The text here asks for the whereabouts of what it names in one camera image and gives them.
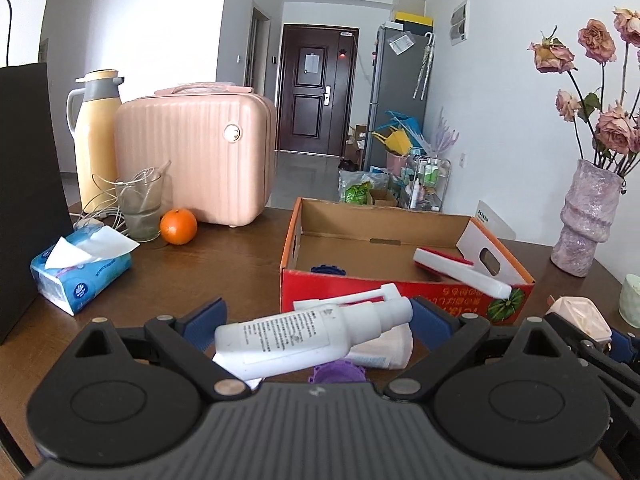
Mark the purple scalloped lid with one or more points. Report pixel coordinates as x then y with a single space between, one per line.
337 373

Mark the grey refrigerator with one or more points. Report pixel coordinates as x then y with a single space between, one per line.
395 85

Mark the purple feather decoration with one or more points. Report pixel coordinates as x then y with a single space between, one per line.
442 135

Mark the blue scalloped lid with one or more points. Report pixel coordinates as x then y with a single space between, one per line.
327 270

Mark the black paper bag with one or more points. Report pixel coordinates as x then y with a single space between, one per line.
30 200

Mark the pink ribbed suitcase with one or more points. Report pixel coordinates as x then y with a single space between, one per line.
195 155

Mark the white paper sheet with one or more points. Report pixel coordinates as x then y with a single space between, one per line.
402 44

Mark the pink bucket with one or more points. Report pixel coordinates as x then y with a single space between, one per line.
396 164

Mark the yellow box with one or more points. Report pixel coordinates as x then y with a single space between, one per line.
412 20

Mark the blue tissue pack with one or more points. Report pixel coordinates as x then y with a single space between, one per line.
85 275

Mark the green plastic bag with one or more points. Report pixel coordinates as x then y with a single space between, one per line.
360 192

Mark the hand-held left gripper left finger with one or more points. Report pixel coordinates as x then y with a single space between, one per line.
205 322

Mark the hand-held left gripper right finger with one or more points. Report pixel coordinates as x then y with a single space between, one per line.
430 325

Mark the clear glass cup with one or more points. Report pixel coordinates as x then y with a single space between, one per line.
140 210

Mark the orange fruit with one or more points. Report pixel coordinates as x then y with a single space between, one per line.
178 226

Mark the dark brown door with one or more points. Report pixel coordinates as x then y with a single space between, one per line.
312 105

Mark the red and white lint brush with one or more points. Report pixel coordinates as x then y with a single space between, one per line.
450 265

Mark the cream cube-shaped gadget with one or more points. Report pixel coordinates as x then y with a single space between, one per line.
580 316

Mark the folded white umbrella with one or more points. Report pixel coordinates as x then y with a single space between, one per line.
425 67

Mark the red cardboard box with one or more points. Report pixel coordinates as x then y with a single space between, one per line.
350 286

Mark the blue plastic stool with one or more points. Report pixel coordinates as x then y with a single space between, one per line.
405 125

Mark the yellow thermos jug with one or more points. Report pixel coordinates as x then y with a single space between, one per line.
97 145

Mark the white spray bottle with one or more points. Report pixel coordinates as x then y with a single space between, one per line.
300 336

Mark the white rectangular plastic box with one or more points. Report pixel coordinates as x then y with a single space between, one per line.
387 350

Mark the white paper notice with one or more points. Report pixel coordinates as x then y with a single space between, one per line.
310 63

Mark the yellow plastic item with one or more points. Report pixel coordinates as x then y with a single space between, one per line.
392 142

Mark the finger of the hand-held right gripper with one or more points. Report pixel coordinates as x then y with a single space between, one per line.
622 347
570 332

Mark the bunch of dried pink roses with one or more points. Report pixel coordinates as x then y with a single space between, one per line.
612 127

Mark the pale green bowl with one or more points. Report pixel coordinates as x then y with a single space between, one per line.
631 302

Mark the purple textured vase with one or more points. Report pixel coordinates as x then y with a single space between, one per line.
585 220

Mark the brown cardboard carton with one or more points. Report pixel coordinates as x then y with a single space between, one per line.
356 147

